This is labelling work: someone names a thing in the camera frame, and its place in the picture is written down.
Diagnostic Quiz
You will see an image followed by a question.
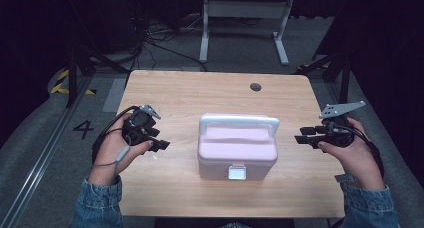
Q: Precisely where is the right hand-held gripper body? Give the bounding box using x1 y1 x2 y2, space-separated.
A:
318 100 367 149

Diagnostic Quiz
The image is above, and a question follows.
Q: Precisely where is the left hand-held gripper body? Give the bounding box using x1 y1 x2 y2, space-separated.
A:
121 103 163 147

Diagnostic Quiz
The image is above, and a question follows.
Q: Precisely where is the pink storage box white handle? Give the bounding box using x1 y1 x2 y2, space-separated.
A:
197 112 281 182

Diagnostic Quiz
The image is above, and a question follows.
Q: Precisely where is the person's right hand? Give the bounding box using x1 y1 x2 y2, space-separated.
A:
316 117 386 191

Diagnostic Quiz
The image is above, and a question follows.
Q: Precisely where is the person's left hand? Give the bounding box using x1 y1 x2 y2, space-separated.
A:
87 120 155 186

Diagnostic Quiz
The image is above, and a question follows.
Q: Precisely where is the black metal stand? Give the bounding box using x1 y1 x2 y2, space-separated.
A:
63 42 130 110
295 49 354 105

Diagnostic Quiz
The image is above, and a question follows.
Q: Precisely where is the yellow black floor tape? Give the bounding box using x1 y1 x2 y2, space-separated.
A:
49 69 98 96

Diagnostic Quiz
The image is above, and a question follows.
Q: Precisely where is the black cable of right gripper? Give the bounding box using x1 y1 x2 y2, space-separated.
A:
328 120 385 180

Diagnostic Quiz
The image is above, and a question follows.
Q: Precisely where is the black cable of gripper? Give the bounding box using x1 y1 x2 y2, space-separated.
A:
91 105 140 166
328 120 385 180

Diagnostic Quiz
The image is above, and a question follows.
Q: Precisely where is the grey cable of left gripper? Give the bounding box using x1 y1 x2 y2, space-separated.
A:
92 133 132 180

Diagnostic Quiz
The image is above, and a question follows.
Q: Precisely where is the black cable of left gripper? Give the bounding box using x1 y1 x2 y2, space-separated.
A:
91 105 140 166

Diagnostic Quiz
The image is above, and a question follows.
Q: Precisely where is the bundle of black floor cables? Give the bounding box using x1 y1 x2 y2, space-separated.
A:
132 16 208 73

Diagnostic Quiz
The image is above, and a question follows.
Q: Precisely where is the metal floor rail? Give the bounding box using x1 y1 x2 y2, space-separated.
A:
0 76 95 228

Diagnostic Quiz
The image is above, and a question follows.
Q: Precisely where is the white metal table frame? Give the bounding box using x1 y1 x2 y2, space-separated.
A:
198 0 296 66

